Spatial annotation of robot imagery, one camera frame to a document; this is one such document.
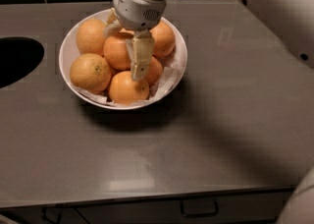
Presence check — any orange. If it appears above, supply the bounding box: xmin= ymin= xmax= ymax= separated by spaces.
xmin=120 ymin=28 xmax=134 ymax=34
xmin=76 ymin=19 xmax=106 ymax=55
xmin=145 ymin=57 xmax=163 ymax=86
xmin=150 ymin=21 xmax=176 ymax=58
xmin=108 ymin=71 xmax=149 ymax=105
xmin=70 ymin=53 xmax=112 ymax=93
xmin=103 ymin=32 xmax=132 ymax=71

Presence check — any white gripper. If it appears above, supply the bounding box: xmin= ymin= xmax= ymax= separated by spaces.
xmin=103 ymin=0 xmax=166 ymax=82

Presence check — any white bowl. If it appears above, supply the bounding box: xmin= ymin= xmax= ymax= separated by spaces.
xmin=59 ymin=9 xmax=187 ymax=99

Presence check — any black left drawer handle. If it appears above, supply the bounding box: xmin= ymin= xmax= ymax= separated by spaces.
xmin=41 ymin=207 xmax=62 ymax=224

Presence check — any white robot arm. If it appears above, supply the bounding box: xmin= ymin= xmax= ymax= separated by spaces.
xmin=135 ymin=0 xmax=314 ymax=224

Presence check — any black drawer handle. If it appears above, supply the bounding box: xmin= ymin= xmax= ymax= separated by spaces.
xmin=41 ymin=207 xmax=62 ymax=224
xmin=180 ymin=198 xmax=220 ymax=218

